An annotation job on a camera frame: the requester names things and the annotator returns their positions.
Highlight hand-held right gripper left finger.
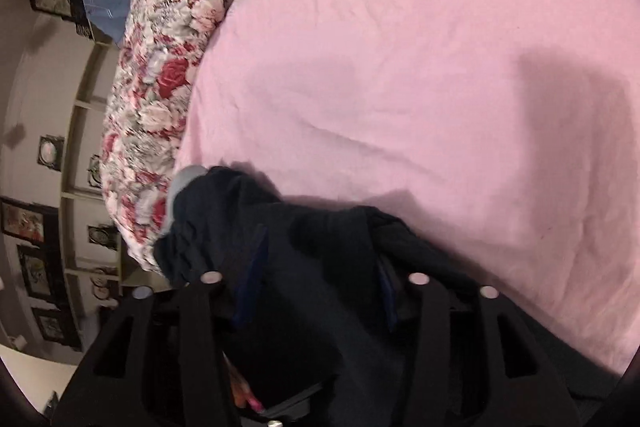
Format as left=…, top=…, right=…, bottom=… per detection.
left=52, top=227, right=268, bottom=427

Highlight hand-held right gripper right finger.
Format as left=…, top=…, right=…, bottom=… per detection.
left=375, top=257, right=581, bottom=427

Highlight dark navy pants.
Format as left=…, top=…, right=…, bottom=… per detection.
left=152, top=166, right=621, bottom=427

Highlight small framed ornament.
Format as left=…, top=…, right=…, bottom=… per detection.
left=87, top=223, right=121, bottom=250
left=37, top=134, right=66, bottom=170
left=86, top=154, right=107, bottom=194

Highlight pink floral bed sheet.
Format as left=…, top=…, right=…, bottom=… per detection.
left=172, top=0, right=640, bottom=378

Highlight black framed picture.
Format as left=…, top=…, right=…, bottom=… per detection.
left=17, top=244, right=66, bottom=303
left=0, top=197, right=48, bottom=245
left=27, top=0, right=76, bottom=20
left=31, top=306, right=81, bottom=350

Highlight floral red white pillow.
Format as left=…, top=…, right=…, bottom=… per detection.
left=100, top=0, right=251, bottom=275

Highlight beige wall shelf unit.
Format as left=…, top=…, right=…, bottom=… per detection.
left=57, top=34, right=126, bottom=353

